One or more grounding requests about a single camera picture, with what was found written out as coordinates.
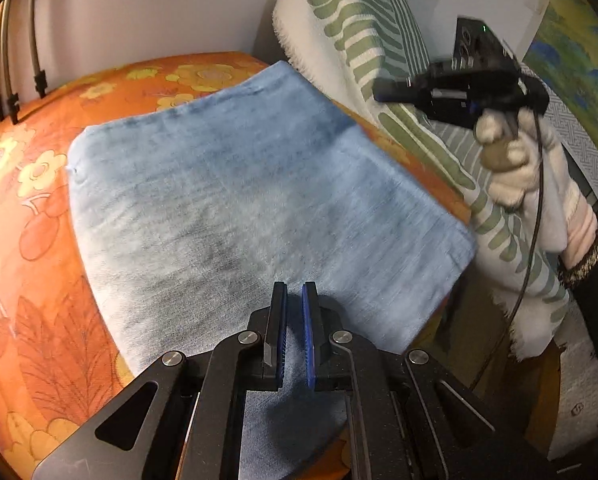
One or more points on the grey patterned cloth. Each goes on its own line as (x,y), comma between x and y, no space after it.
(579,140)

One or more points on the person's right hand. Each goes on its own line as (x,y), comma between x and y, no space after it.
(549,185)

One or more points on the orange floral tablecloth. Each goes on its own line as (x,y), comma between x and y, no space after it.
(39,260)

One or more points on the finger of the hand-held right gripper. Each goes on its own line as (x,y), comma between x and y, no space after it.
(399,90)

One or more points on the white green striped blanket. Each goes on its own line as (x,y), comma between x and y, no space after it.
(349,25)

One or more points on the tall grey tripod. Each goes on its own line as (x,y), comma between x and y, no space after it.
(11,60)

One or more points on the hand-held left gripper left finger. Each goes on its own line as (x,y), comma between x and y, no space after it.
(280,355)

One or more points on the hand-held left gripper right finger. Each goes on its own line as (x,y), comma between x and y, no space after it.
(309,350)

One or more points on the light blue denim pants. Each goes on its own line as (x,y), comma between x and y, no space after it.
(229,200)

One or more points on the green landscape painting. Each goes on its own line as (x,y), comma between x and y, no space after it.
(579,45)

